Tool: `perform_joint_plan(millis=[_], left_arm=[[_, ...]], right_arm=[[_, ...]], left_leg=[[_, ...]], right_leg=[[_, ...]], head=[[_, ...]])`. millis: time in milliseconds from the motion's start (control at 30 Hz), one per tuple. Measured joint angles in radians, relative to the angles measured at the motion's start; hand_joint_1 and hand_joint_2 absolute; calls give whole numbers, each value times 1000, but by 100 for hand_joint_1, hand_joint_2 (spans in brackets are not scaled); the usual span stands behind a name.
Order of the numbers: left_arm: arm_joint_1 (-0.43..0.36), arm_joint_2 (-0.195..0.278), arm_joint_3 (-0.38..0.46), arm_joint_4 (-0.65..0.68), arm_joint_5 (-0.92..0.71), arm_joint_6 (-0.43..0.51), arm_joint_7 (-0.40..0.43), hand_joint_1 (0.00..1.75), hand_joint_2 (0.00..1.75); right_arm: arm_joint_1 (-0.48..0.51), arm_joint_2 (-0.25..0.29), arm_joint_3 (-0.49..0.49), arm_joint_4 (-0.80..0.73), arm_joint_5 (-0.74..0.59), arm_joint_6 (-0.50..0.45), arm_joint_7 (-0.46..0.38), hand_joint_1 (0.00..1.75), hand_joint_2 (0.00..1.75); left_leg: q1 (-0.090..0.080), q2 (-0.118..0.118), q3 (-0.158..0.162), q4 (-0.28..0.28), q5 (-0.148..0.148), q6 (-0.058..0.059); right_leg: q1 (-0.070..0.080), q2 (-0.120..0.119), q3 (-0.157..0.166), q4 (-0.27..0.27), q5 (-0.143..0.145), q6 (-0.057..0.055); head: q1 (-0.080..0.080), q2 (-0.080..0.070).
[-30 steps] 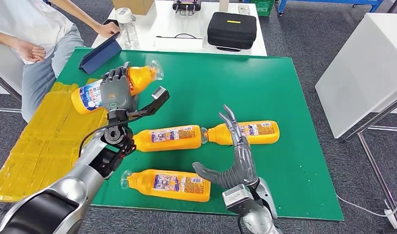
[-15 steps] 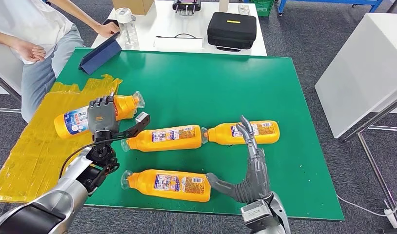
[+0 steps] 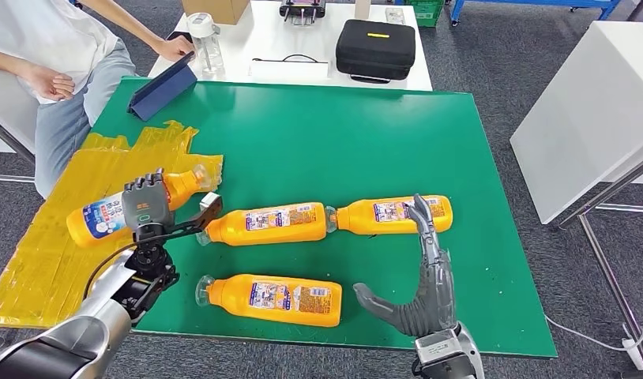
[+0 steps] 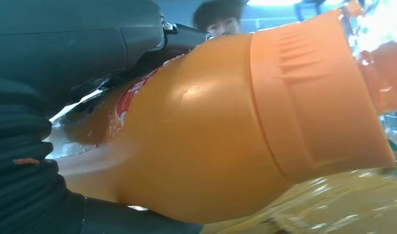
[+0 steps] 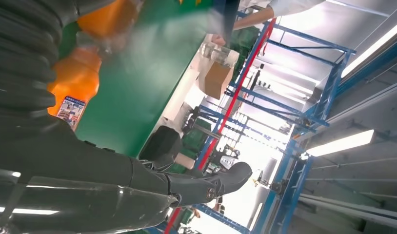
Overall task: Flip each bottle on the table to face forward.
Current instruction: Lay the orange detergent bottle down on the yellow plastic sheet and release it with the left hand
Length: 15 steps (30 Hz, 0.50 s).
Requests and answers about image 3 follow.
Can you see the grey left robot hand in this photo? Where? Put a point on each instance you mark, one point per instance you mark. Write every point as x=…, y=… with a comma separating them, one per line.
x=146, y=206

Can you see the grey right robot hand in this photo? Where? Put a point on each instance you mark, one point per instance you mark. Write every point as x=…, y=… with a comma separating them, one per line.
x=434, y=303

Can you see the orange detergent bottle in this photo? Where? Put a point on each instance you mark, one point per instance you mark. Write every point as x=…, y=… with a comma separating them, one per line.
x=232, y=295
x=353, y=217
x=185, y=188
x=300, y=236

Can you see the person's left forearm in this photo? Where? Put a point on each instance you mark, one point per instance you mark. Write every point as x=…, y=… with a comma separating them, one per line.
x=120, y=21

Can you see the person's right forearm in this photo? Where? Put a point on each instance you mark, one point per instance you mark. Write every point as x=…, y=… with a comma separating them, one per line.
x=5, y=61

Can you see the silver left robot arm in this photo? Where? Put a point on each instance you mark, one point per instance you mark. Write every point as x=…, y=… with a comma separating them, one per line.
x=91, y=324

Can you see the clear water bottle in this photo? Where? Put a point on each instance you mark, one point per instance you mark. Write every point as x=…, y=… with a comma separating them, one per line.
x=211, y=52

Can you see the blue tablet case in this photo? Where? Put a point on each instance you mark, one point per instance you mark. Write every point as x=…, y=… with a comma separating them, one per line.
x=162, y=93

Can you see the yellow taped cardboard sheet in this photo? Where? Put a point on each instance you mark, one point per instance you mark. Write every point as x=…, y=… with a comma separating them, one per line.
x=49, y=277

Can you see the person's right hand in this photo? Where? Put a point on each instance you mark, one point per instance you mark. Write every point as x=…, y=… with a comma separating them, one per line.
x=50, y=83

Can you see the person's hand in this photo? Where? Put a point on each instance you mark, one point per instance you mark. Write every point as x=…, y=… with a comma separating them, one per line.
x=175, y=48
x=50, y=83

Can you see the person's left hand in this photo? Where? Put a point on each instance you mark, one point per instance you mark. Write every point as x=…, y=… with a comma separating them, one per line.
x=175, y=48

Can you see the white seat with metal legs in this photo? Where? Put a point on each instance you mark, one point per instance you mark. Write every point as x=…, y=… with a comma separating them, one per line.
x=7, y=117

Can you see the black phone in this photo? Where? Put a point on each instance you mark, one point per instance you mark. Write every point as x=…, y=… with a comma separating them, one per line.
x=177, y=35

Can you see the green table mat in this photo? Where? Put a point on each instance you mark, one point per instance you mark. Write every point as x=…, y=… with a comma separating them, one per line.
x=327, y=146

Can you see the person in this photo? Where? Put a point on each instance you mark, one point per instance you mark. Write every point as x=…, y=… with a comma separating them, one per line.
x=39, y=31

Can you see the white power strip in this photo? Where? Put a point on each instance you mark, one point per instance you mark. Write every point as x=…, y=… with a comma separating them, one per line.
x=635, y=355

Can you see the brown cardboard box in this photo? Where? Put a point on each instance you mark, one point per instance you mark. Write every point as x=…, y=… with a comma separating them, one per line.
x=217, y=10

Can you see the white side table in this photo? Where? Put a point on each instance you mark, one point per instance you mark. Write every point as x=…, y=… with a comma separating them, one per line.
x=588, y=115

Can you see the black controller device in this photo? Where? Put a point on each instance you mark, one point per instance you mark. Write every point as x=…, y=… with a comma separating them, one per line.
x=302, y=8

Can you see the black carrying case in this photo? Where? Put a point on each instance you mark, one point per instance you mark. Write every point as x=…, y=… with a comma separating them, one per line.
x=374, y=52

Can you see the green plastic crate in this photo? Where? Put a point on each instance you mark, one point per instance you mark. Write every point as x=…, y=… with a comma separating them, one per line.
x=425, y=14

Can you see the beige wooden block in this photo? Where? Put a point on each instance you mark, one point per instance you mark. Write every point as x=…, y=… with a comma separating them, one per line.
x=362, y=8

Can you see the blue metal rack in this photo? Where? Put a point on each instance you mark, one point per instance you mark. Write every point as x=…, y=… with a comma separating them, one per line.
x=515, y=2

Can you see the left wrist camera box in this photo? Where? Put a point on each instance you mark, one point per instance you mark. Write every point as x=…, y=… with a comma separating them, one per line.
x=211, y=209

